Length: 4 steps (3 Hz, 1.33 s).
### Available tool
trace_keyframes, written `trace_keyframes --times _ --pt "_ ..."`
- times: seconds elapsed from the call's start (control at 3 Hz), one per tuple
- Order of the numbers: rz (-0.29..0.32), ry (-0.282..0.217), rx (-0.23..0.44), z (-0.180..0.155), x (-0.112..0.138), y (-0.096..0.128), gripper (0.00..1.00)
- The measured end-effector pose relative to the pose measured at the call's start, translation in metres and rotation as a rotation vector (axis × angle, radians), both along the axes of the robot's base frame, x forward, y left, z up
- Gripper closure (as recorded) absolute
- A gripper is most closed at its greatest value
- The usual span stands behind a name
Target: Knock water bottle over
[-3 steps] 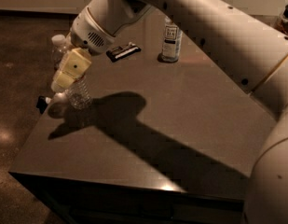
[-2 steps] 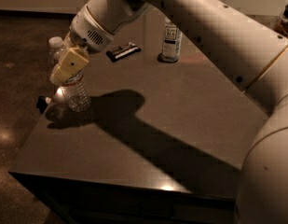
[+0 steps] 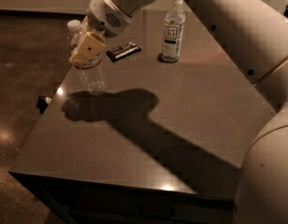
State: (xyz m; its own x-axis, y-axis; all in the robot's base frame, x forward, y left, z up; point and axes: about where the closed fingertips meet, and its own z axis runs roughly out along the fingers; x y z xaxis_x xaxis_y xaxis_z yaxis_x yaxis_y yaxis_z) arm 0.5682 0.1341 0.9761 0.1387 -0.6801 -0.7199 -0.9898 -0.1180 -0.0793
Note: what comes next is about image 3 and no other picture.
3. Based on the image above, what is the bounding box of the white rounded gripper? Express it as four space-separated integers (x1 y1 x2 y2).
69 0 157 66

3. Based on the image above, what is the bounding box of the clear water bottle red label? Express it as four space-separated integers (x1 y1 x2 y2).
67 18 106 95

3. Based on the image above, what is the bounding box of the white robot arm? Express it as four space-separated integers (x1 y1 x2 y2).
70 0 288 224

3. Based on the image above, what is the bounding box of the tall tea bottle white cap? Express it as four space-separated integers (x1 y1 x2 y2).
161 0 185 63

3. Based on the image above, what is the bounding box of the black and white flat packet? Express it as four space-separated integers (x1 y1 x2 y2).
106 42 141 63

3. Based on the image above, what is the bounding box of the small black white floor object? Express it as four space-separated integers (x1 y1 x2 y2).
36 96 51 114

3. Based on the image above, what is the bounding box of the dark cabinet drawer front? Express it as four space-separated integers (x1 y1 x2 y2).
44 179 236 224

